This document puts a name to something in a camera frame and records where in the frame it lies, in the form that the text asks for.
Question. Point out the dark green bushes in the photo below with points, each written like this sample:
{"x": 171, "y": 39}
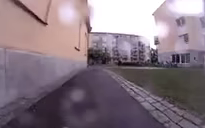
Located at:
{"x": 98, "y": 56}

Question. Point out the grey apartment building with balconies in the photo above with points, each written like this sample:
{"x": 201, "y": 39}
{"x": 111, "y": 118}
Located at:
{"x": 120, "y": 46}

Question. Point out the dark asphalt path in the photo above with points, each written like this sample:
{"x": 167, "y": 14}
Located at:
{"x": 100, "y": 96}

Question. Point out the grey paving stone strip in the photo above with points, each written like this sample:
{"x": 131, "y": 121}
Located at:
{"x": 156, "y": 106}

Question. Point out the orange building with grey base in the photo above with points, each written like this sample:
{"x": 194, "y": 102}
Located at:
{"x": 33, "y": 50}

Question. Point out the green grass lawn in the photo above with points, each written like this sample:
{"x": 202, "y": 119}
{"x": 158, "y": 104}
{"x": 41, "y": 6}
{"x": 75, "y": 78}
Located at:
{"x": 176, "y": 83}

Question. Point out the white apartment building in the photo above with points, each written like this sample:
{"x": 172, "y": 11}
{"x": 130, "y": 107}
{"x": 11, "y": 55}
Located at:
{"x": 186, "y": 33}

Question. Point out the cobblestone strip beside wall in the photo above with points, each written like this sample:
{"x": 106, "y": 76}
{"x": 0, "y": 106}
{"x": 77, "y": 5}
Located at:
{"x": 3, "y": 115}

